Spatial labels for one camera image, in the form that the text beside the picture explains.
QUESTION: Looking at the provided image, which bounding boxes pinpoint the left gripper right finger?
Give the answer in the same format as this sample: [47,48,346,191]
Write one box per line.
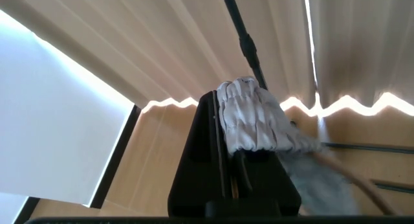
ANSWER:
[235,149,302,218]

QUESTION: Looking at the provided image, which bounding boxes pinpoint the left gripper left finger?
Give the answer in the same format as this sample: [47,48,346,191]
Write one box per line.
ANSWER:
[167,90,234,218]

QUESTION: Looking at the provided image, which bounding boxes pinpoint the pale grey shorts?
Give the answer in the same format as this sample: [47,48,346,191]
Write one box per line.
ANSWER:
[215,75,362,217]

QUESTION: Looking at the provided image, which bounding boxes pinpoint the pink clothes hanger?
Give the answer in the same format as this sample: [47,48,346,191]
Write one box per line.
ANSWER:
[310,151,398,217]

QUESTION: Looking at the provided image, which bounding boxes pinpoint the black clothes rack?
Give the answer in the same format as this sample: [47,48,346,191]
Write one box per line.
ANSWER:
[220,0,414,195]

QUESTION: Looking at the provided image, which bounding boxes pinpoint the beige curtain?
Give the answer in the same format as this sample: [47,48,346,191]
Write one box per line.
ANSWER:
[0,0,414,118]

